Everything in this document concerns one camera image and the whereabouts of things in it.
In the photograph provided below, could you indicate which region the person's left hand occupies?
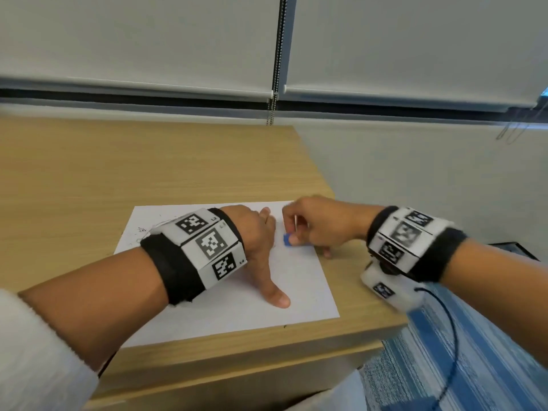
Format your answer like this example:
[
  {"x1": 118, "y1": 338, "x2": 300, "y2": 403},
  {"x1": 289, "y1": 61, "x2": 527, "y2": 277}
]
[{"x1": 220, "y1": 205, "x2": 292, "y2": 309}]

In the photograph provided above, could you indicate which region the person's right hand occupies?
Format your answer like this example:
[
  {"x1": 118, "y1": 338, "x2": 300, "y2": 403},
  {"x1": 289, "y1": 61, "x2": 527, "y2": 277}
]
[{"x1": 282, "y1": 195, "x2": 384, "y2": 258}]

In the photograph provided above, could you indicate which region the white paper sheet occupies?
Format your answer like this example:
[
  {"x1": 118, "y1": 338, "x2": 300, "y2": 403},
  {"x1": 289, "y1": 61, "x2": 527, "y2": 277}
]
[{"x1": 113, "y1": 200, "x2": 341, "y2": 349}]

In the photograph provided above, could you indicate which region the person's right forearm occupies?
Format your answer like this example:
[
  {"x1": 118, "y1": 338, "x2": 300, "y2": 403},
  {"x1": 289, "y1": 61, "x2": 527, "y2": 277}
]
[{"x1": 440, "y1": 239, "x2": 548, "y2": 369}]

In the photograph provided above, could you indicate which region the person's left forearm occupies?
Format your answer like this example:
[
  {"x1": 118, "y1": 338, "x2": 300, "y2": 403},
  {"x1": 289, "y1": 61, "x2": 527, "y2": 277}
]
[{"x1": 19, "y1": 247, "x2": 170, "y2": 373}]

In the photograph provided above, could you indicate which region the black left wristband with markers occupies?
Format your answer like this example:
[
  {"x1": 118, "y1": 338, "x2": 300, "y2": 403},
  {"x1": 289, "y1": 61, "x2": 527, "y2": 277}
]
[{"x1": 140, "y1": 208, "x2": 248, "y2": 307}]

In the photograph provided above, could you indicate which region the wooden drawer front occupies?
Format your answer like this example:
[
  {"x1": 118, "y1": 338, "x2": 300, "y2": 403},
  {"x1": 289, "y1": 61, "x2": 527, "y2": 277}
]
[{"x1": 83, "y1": 341, "x2": 385, "y2": 411}]

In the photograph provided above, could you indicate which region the narrow white roller blind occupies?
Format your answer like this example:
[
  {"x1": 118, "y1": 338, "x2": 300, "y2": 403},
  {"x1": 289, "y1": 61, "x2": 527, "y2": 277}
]
[{"x1": 283, "y1": 0, "x2": 541, "y2": 113}]

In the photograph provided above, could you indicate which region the wide white roller blind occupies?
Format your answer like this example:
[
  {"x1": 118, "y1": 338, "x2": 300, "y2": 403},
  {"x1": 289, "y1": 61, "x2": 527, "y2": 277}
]
[{"x1": 0, "y1": 0, "x2": 282, "y2": 103}]

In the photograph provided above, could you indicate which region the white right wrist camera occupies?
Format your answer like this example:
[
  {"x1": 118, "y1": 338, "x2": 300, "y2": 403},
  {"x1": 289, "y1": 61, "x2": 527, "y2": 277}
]
[{"x1": 360, "y1": 263, "x2": 429, "y2": 315}]

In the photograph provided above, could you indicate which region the metal bead chain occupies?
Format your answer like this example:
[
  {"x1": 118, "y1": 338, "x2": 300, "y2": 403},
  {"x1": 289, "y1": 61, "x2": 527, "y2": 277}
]
[
  {"x1": 495, "y1": 106, "x2": 537, "y2": 144},
  {"x1": 266, "y1": 0, "x2": 288, "y2": 127}
]

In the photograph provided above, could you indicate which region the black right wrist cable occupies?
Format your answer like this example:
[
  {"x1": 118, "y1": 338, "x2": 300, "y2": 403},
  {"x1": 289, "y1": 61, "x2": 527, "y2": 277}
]
[{"x1": 380, "y1": 286, "x2": 461, "y2": 411}]

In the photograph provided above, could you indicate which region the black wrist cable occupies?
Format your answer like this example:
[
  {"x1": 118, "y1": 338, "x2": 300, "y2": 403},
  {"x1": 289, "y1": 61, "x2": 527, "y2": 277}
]
[
  {"x1": 380, "y1": 286, "x2": 461, "y2": 411},
  {"x1": 97, "y1": 350, "x2": 119, "y2": 378}
]

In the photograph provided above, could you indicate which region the dark window frame rail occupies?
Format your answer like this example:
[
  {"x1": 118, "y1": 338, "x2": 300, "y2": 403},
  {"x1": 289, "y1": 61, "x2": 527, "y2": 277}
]
[{"x1": 0, "y1": 75, "x2": 548, "y2": 124}]

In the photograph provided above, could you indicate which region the blue window post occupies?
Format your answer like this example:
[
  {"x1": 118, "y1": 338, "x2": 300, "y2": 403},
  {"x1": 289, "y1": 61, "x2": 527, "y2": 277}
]
[{"x1": 276, "y1": 0, "x2": 299, "y2": 97}]

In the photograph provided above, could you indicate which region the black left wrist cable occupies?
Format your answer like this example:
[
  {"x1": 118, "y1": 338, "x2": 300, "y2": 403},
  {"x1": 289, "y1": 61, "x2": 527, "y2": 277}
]
[{"x1": 97, "y1": 350, "x2": 119, "y2": 378}]

